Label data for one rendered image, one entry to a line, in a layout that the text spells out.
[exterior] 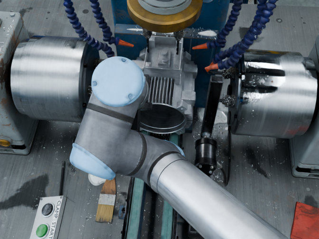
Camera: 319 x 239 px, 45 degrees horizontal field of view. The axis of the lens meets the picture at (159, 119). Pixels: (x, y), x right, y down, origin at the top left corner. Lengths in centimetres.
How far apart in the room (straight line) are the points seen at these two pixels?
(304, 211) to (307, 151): 19
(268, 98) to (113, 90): 49
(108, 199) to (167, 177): 54
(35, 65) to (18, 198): 44
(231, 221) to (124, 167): 23
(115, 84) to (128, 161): 15
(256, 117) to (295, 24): 78
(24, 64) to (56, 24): 64
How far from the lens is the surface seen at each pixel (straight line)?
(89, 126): 69
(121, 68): 68
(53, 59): 108
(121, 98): 67
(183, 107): 104
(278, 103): 105
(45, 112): 112
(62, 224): 95
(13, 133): 126
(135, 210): 109
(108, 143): 68
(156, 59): 111
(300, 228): 125
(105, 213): 121
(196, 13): 92
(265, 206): 126
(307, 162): 126
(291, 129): 110
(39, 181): 130
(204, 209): 64
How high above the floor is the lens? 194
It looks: 57 degrees down
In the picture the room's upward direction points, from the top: straight up
